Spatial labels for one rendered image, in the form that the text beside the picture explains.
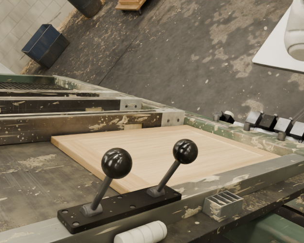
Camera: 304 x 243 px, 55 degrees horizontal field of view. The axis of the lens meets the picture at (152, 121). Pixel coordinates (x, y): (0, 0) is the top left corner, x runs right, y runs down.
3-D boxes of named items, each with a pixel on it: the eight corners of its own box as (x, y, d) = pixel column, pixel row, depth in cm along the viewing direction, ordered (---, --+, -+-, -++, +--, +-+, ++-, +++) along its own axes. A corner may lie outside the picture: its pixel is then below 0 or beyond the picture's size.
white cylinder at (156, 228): (124, 262, 39) (167, 242, 44) (126, 242, 38) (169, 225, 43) (112, 249, 41) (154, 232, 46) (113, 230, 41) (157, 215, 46)
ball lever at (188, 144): (167, 204, 50) (207, 150, 42) (149, 209, 47) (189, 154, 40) (155, 185, 52) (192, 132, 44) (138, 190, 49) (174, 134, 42)
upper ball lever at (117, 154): (105, 223, 42) (143, 162, 35) (81, 231, 39) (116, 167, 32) (95, 201, 44) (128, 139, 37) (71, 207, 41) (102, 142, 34)
